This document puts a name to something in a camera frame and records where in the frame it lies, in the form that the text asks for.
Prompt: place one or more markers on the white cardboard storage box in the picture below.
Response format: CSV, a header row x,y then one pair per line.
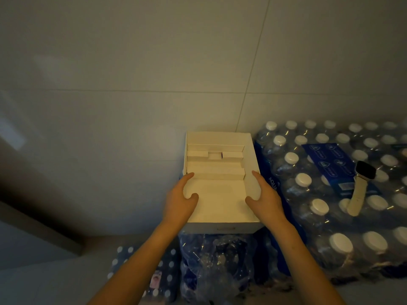
x,y
219,200

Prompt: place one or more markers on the person's right hand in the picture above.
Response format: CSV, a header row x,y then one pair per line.
x,y
268,209

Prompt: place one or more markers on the person's left hand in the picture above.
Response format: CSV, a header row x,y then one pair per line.
x,y
179,203

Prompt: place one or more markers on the stack of water bottle packs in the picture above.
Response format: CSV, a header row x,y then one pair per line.
x,y
318,219

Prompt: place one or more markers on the person's right forearm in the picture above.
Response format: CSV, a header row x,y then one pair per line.
x,y
305,266

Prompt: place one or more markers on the grey room door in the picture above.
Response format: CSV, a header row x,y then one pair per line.
x,y
25,241

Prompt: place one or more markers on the person's left forearm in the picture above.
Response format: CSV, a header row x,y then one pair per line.
x,y
136,266

